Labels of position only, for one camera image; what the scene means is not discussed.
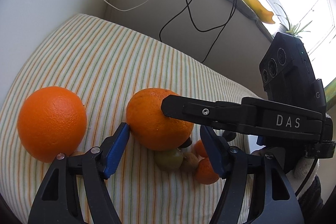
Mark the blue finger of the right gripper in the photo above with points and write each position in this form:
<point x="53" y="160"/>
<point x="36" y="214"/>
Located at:
<point x="221" y="115"/>

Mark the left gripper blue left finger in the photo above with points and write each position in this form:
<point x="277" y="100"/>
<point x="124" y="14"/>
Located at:
<point x="113" y="148"/>

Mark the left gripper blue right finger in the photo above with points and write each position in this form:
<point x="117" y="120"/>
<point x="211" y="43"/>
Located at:
<point x="214" y="148"/>

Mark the medium tangerine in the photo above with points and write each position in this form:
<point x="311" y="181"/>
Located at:
<point x="204" y="173"/>

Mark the brown kiwi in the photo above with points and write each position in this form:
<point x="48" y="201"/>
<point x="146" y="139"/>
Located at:
<point x="77" y="153"/>
<point x="190" y="162"/>

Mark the large orange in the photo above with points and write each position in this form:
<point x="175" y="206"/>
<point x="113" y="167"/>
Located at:
<point x="52" y="120"/>
<point x="149" y="126"/>

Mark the white gloved right hand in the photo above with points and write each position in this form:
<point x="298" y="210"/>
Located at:
<point x="301" y="166"/>

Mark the small mandarin in cluster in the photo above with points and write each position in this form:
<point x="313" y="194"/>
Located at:
<point x="200" y="149"/>

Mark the brown kiwi by orange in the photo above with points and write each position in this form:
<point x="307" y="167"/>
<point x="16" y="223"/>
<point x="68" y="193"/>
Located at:
<point x="77" y="153"/>

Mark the green apple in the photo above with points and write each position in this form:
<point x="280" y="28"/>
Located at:
<point x="168" y="160"/>

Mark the potted green plant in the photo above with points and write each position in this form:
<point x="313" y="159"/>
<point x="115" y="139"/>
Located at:
<point x="294" y="30"/>

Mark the yellow wavy bowl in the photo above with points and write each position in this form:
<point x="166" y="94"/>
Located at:
<point x="262" y="13"/>

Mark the large orange by wall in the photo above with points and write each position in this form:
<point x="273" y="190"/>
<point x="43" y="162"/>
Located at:
<point x="52" y="120"/>

